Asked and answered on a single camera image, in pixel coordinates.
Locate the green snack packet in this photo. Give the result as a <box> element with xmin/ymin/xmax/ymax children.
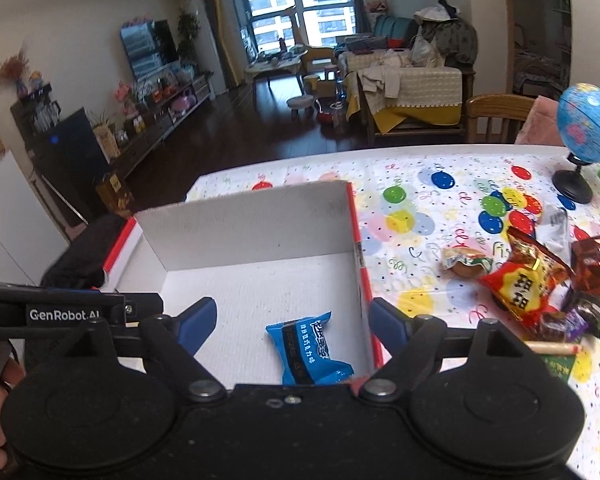
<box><xmin>541</xmin><ymin>354</ymin><xmax>577</xmax><ymax>382</ymax></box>

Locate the white cabinet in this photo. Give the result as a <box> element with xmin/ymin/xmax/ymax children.
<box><xmin>0</xmin><ymin>152</ymin><xmax>68</xmax><ymax>285</ymax></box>

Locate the sofa with cream cover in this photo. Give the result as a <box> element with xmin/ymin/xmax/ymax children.
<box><xmin>338</xmin><ymin>50</ymin><xmax>475</xmax><ymax>141</ymax></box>

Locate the colourful balloon tablecloth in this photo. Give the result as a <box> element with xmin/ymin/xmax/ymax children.
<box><xmin>184</xmin><ymin>152</ymin><xmax>600</xmax><ymax>480</ymax></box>

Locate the wooden dining chair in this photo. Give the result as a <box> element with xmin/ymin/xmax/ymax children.
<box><xmin>466</xmin><ymin>93</ymin><xmax>534</xmax><ymax>144</ymax></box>

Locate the red yellow snack packet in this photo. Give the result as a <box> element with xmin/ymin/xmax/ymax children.
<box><xmin>478</xmin><ymin>226</ymin><xmax>572</xmax><ymax>330</ymax></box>

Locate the red white cardboard box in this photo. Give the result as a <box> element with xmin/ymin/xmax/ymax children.
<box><xmin>102</xmin><ymin>181</ymin><xmax>380</xmax><ymax>388</ymax></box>

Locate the blue chocolate snack packet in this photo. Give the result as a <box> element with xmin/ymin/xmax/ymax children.
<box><xmin>265</xmin><ymin>312</ymin><xmax>354</xmax><ymax>386</ymax></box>

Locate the white coffee table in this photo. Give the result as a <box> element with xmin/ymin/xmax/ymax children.
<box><xmin>244</xmin><ymin>55</ymin><xmax>304</xmax><ymax>96</ymax></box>

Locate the purple candy packet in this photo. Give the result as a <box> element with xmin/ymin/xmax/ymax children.
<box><xmin>538</xmin><ymin>294</ymin><xmax>600</xmax><ymax>342</ymax></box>

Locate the small round stool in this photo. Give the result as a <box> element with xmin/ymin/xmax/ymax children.
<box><xmin>286</xmin><ymin>94</ymin><xmax>314</xmax><ymax>119</ymax></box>

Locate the silver white snack packet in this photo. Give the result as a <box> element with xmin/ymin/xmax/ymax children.
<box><xmin>534</xmin><ymin>205</ymin><xmax>570</xmax><ymax>264</ymax></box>

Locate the blue desk globe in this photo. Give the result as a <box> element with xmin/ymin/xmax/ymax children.
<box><xmin>552</xmin><ymin>82</ymin><xmax>600</xmax><ymax>205</ymax></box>

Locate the dark wooden tv console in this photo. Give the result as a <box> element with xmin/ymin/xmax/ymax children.
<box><xmin>105</xmin><ymin>73</ymin><xmax>213</xmax><ymax>178</ymax></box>

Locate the small burger snack packet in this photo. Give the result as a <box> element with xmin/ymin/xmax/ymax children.
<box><xmin>441</xmin><ymin>246</ymin><xmax>493</xmax><ymax>278</ymax></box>

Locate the black chair back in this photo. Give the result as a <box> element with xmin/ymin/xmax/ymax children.
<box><xmin>40</xmin><ymin>214</ymin><xmax>126</xmax><ymax>289</ymax></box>

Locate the wall mounted television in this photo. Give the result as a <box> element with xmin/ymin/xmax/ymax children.
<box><xmin>120</xmin><ymin>20</ymin><xmax>178</xmax><ymax>80</ymax></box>

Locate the dark red snack packet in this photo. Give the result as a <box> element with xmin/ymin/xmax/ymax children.
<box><xmin>571</xmin><ymin>235</ymin><xmax>600</xmax><ymax>295</ymax></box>

